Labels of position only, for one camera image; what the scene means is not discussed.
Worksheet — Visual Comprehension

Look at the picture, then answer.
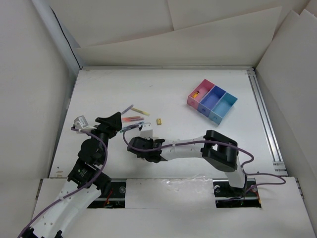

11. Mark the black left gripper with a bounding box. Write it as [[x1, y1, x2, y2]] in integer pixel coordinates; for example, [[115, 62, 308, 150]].
[[85, 112, 121, 164]]

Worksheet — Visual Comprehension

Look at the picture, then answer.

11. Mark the purple highlighter pen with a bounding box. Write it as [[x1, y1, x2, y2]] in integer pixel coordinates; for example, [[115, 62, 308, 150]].
[[121, 104, 134, 114]]

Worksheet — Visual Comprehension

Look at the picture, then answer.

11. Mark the yellow highlighter pen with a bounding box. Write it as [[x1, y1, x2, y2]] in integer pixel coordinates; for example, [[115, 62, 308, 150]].
[[131, 107, 150, 117]]

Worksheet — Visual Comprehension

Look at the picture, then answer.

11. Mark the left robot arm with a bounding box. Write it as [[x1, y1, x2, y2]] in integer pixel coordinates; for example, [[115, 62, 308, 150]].
[[19, 112, 122, 238]]

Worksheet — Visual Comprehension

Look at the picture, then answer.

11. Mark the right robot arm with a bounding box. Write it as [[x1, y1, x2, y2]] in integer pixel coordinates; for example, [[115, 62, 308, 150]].
[[124, 130, 247, 196]]

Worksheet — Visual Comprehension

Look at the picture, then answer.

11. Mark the pink highlighter pen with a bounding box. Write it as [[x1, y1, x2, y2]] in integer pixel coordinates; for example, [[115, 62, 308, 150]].
[[128, 118, 144, 122]]

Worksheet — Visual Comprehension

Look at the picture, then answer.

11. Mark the blue green pen pack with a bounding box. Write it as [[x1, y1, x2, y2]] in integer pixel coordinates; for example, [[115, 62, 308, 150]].
[[119, 122, 144, 133]]

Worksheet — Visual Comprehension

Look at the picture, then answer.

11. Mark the pink blue three-compartment organizer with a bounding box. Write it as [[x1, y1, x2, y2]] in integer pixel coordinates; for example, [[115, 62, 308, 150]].
[[187, 79, 238, 125]]

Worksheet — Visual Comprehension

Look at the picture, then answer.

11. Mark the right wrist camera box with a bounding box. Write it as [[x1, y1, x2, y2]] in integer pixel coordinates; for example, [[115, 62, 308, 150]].
[[140, 122, 153, 139]]

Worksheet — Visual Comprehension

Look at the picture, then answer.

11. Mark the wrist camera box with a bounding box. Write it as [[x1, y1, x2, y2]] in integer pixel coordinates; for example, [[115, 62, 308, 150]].
[[140, 122, 153, 139], [73, 116, 90, 130]]

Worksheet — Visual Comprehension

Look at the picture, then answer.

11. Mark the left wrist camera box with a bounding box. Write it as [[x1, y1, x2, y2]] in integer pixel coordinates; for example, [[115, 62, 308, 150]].
[[73, 116, 90, 130]]

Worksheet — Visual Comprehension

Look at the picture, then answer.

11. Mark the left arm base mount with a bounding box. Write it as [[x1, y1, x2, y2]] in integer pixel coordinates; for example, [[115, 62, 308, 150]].
[[88, 178, 127, 209]]

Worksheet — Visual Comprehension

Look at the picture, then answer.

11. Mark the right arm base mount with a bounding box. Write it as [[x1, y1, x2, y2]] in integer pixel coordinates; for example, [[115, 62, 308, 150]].
[[213, 180, 262, 208]]

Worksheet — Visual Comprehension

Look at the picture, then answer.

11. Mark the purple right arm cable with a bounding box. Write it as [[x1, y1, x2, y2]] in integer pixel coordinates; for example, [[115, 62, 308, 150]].
[[122, 128, 287, 199]]

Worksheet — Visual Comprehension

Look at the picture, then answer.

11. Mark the aluminium rail right edge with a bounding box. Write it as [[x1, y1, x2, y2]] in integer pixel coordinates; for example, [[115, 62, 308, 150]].
[[247, 67, 288, 177]]

